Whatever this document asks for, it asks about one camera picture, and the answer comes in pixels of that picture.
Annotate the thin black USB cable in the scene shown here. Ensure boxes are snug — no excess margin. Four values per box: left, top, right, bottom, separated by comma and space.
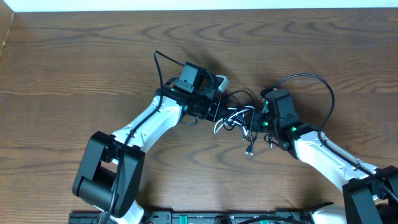
223, 108, 274, 156

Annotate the white USB cable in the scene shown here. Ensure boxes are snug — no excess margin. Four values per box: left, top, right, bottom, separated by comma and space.
213, 105, 257, 141

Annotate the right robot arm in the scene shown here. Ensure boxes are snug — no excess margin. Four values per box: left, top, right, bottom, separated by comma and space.
249, 89, 397, 223

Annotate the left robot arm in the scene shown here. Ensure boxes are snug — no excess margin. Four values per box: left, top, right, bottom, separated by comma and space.
72, 62, 229, 223

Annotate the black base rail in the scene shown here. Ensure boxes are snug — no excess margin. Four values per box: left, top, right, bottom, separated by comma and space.
68, 210, 315, 224

